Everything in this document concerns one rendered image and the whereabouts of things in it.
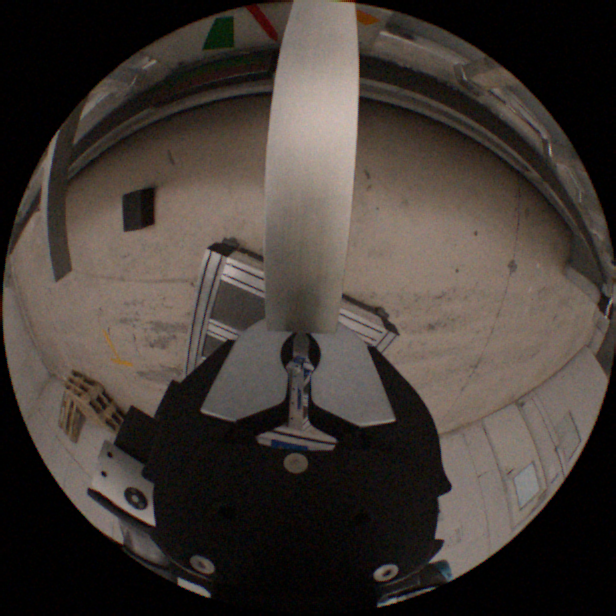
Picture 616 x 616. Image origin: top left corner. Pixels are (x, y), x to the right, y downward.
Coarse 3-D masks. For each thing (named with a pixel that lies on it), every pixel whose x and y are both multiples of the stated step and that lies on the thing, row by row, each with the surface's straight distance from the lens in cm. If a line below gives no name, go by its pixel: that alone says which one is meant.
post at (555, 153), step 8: (552, 144) 55; (560, 144) 55; (552, 152) 55; (560, 152) 54; (568, 152) 53; (576, 152) 53; (560, 160) 55; (568, 160) 53; (576, 160) 52; (576, 168) 55; (584, 168) 53
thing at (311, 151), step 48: (336, 0) 15; (288, 48) 10; (336, 48) 10; (288, 96) 8; (336, 96) 8; (288, 144) 8; (336, 144) 8; (288, 192) 8; (336, 192) 8; (288, 240) 8; (336, 240) 8; (288, 288) 8; (336, 288) 8
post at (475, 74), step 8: (488, 56) 36; (472, 64) 37; (480, 64) 36; (488, 64) 35; (496, 64) 34; (464, 72) 38; (472, 72) 37; (480, 72) 35; (488, 72) 34; (496, 72) 34; (504, 72) 34; (472, 80) 37; (480, 80) 36; (488, 80) 36; (496, 80) 36; (504, 80) 35; (512, 80) 35; (480, 88) 38; (488, 88) 38
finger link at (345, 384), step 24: (312, 336) 10; (336, 336) 10; (312, 360) 10; (336, 360) 9; (360, 360) 9; (312, 384) 8; (336, 384) 8; (360, 384) 8; (312, 408) 8; (336, 408) 7; (360, 408) 7; (384, 408) 8; (336, 432) 8
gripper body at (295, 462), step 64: (192, 448) 6; (256, 448) 6; (192, 512) 6; (256, 512) 6; (320, 512) 6; (384, 512) 6; (192, 576) 7; (256, 576) 6; (320, 576) 6; (384, 576) 6
